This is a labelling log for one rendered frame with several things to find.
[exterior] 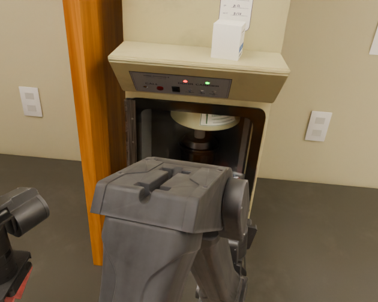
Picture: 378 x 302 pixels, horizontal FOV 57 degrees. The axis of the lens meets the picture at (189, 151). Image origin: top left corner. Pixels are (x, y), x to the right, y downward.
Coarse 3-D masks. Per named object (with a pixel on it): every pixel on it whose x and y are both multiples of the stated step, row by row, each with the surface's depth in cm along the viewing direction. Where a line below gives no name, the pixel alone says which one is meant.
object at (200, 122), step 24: (144, 120) 78; (168, 120) 78; (192, 120) 77; (216, 120) 77; (240, 120) 76; (264, 120) 76; (144, 144) 81; (168, 144) 81; (192, 144) 80; (216, 144) 80; (240, 144) 79; (240, 168) 82
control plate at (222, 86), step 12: (132, 72) 64; (144, 72) 64; (144, 84) 69; (156, 84) 69; (168, 84) 68; (180, 84) 68; (192, 84) 67; (204, 84) 67; (216, 84) 66; (228, 84) 66; (216, 96) 71; (228, 96) 71
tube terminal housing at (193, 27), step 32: (128, 0) 67; (160, 0) 66; (192, 0) 66; (256, 0) 65; (288, 0) 65; (128, 32) 70; (160, 32) 69; (192, 32) 69; (256, 32) 68; (128, 96) 77; (160, 96) 76; (192, 96) 76
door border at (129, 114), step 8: (128, 104) 76; (128, 112) 77; (128, 120) 78; (128, 128) 80; (128, 136) 81; (136, 144) 82; (128, 152) 83; (136, 152) 83; (128, 160) 84; (136, 160) 84
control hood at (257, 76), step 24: (120, 48) 65; (144, 48) 66; (168, 48) 67; (192, 48) 68; (120, 72) 65; (168, 72) 63; (192, 72) 62; (216, 72) 61; (240, 72) 61; (264, 72) 60; (288, 72) 60; (240, 96) 71; (264, 96) 69
